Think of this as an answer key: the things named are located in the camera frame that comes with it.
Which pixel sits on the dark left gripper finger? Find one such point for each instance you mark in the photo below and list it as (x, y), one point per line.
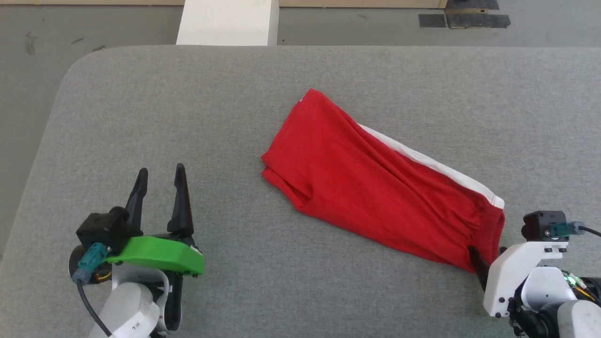
(181, 206)
(137, 202)

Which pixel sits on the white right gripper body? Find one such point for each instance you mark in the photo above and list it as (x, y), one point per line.
(507, 277)

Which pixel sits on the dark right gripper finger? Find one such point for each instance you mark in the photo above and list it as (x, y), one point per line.
(481, 270)

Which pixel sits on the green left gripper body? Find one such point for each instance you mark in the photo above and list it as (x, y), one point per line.
(159, 251)

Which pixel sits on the red shorts with white stripe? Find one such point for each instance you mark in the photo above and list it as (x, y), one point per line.
(366, 188)

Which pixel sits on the white box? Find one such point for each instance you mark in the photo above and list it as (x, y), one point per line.
(227, 23)

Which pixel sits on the small black floor mat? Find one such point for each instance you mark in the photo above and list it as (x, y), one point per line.
(432, 20)

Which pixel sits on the lemon print folding screen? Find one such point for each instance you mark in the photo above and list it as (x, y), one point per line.
(352, 3)

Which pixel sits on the medium black floor mat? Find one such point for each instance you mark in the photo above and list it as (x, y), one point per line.
(472, 4)

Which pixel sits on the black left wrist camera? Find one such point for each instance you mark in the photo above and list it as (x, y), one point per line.
(103, 230)

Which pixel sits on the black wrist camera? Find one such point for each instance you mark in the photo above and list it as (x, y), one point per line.
(103, 230)
(540, 225)

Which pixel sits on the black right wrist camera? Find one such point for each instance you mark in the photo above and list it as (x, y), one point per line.
(540, 225)

